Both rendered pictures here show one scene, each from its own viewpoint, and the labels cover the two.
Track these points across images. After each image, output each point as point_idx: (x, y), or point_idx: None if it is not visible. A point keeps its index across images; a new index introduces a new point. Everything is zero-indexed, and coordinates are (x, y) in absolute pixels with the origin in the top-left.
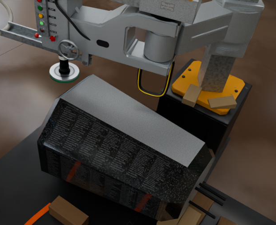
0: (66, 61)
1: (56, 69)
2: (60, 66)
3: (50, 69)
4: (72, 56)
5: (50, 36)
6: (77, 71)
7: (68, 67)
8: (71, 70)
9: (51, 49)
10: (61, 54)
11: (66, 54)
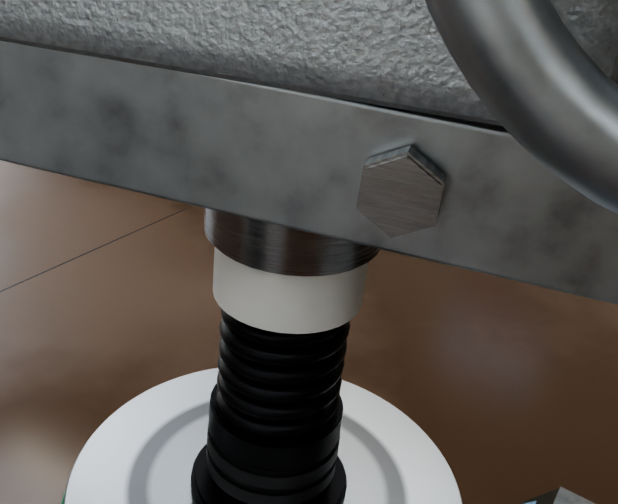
0: (331, 350)
1: (154, 468)
2: (223, 429)
3: (81, 480)
4: (547, 243)
5: None
6: (436, 483)
7: (335, 441)
8: (352, 468)
9: (101, 127)
10: (516, 32)
11: (437, 186)
